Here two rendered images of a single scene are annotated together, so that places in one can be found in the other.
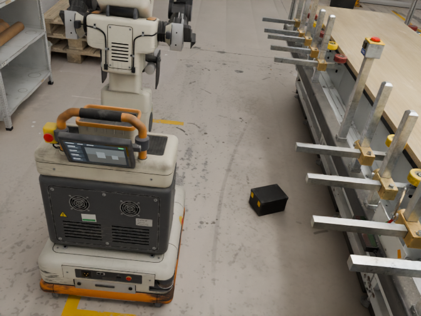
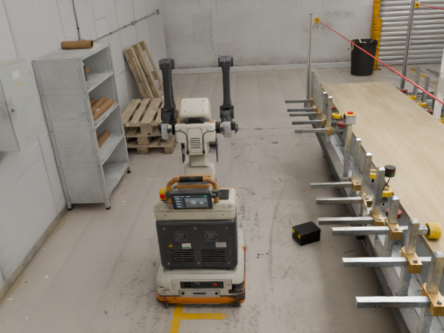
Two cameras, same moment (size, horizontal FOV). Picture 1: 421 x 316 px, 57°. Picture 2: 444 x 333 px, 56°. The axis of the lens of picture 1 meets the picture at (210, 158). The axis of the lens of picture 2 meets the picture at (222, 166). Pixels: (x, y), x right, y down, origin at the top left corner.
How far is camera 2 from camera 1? 1.20 m
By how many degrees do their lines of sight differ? 11
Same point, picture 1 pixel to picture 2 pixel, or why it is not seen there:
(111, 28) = (189, 130)
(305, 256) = (337, 268)
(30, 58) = (113, 155)
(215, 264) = (271, 279)
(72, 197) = (176, 232)
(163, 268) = (236, 275)
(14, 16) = (102, 127)
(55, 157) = (166, 208)
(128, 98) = (201, 170)
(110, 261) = (201, 275)
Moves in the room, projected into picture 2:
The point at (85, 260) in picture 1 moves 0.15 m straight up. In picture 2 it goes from (185, 275) to (184, 258)
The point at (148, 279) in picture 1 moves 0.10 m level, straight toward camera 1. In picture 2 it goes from (227, 283) to (228, 294)
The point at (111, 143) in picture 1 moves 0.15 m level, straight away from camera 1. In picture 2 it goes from (199, 193) to (195, 183)
